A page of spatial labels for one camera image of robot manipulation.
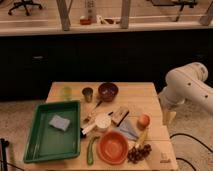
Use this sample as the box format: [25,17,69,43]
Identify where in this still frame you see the red apple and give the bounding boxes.
[137,114,150,129]

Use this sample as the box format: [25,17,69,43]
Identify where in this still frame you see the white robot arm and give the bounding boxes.
[158,62,213,125]

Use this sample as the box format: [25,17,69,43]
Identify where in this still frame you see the orange bowl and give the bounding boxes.
[97,131,129,165]

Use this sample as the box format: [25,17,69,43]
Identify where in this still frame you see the purple bowl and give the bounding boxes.
[98,82,118,102]

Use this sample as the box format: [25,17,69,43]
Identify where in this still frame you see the yellow banana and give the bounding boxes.
[134,128,148,148]

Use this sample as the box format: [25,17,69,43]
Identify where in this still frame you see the wooden block brush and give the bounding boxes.
[112,107,129,126]

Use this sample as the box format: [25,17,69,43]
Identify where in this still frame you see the bunch of dark grapes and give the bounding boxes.
[127,144,152,164]

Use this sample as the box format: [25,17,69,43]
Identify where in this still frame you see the white measuring cup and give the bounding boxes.
[82,114,111,135]

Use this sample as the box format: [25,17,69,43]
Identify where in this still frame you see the metal cup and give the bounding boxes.
[82,87,93,103]

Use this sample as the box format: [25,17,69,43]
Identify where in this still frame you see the green cucumber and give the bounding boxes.
[87,136,100,165]

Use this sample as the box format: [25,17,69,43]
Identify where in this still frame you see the yellow-green cup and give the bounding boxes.
[61,86,72,101]

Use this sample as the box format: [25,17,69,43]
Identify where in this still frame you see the blue sponge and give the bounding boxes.
[49,115,70,131]

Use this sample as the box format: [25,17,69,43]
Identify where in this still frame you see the green plastic tray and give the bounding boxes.
[23,101,80,163]

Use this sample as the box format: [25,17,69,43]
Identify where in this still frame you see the red white object on shelf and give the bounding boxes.
[79,16,92,25]

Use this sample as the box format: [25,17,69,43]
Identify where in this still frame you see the black stand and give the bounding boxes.
[0,138,9,171]

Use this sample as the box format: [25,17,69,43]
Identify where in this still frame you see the black office chair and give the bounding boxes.
[8,0,43,16]

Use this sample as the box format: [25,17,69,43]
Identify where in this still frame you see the black cable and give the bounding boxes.
[169,132,213,171]

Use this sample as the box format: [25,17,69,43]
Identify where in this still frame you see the dark handled spoon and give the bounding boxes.
[83,100,102,122]

